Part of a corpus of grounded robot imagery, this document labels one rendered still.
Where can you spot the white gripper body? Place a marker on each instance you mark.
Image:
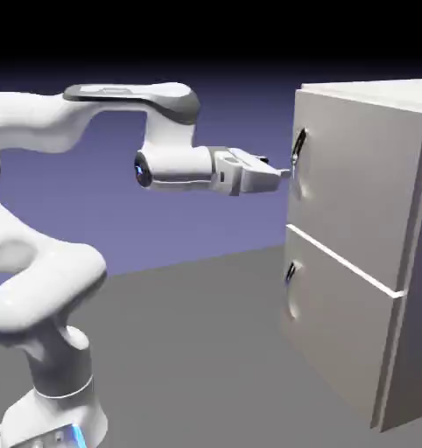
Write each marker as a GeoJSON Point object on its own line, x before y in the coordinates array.
{"type": "Point", "coordinates": [258, 176]}

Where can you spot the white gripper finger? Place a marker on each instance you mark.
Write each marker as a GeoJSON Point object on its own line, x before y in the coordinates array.
{"type": "Point", "coordinates": [284, 173]}

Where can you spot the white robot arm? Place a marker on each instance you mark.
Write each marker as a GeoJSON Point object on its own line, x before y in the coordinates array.
{"type": "Point", "coordinates": [169, 140]}

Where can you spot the large pale grey cabinet door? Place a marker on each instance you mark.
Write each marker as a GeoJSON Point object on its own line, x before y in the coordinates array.
{"type": "Point", "coordinates": [351, 189]}

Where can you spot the pale grey cabinet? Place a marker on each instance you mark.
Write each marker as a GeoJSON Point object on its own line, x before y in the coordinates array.
{"type": "Point", "coordinates": [372, 245]}

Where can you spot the small pale grey cabinet door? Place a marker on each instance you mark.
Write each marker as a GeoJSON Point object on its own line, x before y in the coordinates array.
{"type": "Point", "coordinates": [337, 322]}

